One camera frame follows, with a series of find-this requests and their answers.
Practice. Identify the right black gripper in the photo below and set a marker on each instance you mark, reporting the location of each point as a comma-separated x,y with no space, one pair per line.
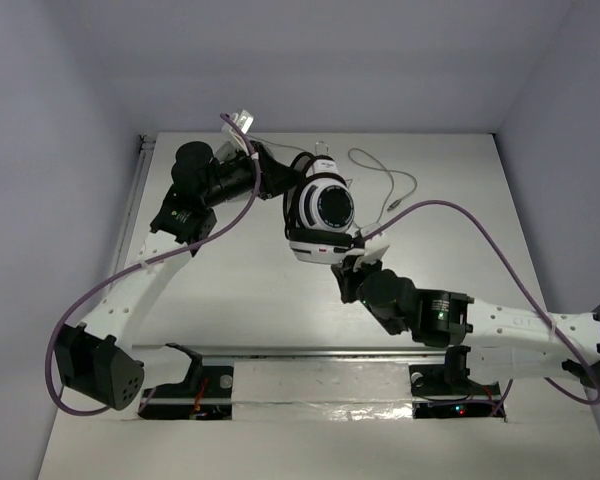
348,277

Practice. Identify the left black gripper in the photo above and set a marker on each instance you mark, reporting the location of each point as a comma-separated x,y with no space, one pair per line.
262,176

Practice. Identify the black white headphones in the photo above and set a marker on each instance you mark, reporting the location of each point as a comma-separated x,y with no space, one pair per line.
318,212

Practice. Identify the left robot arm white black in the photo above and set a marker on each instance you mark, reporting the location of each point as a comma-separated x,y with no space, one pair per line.
91,346

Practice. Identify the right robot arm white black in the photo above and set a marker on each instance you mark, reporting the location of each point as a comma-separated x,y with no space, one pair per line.
483,342

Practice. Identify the grey white headphones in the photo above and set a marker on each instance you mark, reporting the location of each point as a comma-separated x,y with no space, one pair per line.
226,152

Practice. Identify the white foam block with tape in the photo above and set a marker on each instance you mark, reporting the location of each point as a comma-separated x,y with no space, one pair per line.
321,390

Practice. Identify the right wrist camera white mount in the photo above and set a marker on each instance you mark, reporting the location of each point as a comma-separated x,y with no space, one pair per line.
372,243

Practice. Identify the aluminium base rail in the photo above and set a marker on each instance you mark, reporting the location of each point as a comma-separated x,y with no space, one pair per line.
330,352

